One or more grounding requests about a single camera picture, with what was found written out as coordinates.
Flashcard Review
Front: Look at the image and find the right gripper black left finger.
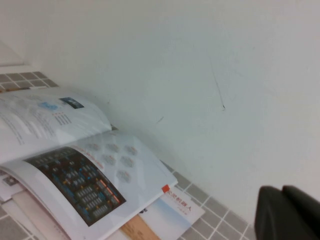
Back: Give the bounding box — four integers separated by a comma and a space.
254, 186, 320, 240

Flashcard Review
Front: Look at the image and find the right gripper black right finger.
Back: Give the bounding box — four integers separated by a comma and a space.
282, 184, 320, 232

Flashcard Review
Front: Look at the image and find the magazine with orange panels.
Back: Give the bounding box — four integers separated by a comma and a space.
0, 86, 179, 240

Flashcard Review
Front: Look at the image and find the grey checked tablecloth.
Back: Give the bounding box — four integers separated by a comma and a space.
0, 71, 258, 240

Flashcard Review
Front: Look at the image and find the robot brochure with desert photo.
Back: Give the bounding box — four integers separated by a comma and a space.
119, 190, 206, 240

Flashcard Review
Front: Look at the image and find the plain white booklet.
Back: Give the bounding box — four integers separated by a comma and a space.
0, 193, 60, 240

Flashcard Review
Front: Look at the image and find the white booklet with QR codes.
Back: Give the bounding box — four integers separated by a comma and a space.
0, 169, 27, 202

